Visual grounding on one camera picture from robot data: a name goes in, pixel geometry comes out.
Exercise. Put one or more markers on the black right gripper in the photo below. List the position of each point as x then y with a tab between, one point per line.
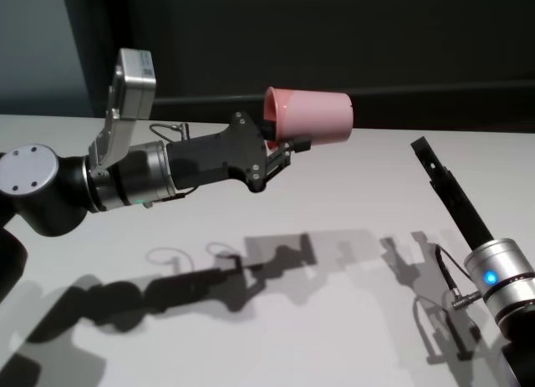
464	211

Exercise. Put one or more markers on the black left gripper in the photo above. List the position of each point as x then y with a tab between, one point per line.
221	159

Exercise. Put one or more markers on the pink plastic cup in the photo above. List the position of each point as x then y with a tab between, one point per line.
317	115

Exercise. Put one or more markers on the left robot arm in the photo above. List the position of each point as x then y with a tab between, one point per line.
134	178

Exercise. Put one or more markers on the dark low horizontal rail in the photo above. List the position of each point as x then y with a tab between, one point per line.
439	111

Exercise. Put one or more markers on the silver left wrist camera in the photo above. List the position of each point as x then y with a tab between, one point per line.
134	82

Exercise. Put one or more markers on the grey vertical frame column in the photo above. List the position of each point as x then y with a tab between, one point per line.
108	48

